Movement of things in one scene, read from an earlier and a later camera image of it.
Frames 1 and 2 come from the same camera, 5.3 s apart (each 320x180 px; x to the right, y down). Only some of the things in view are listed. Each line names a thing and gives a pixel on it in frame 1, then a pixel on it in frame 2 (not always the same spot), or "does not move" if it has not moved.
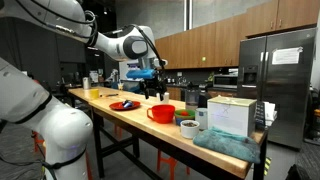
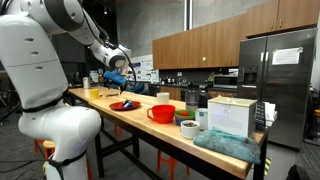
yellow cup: [93, 93] does not move
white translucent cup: [165, 98] does not move
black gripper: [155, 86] -> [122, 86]
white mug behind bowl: [201, 116] does not move
